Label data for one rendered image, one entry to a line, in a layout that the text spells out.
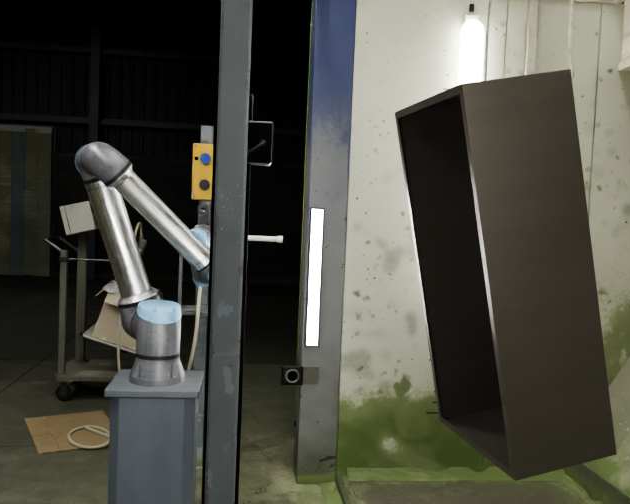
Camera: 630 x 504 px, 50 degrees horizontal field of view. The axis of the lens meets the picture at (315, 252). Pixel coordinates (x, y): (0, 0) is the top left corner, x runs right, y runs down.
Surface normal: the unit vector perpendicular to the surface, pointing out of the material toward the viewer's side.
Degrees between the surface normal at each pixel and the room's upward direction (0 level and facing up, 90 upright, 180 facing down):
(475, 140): 90
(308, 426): 90
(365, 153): 90
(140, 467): 90
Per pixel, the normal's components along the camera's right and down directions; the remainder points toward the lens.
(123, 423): 0.11, 0.06
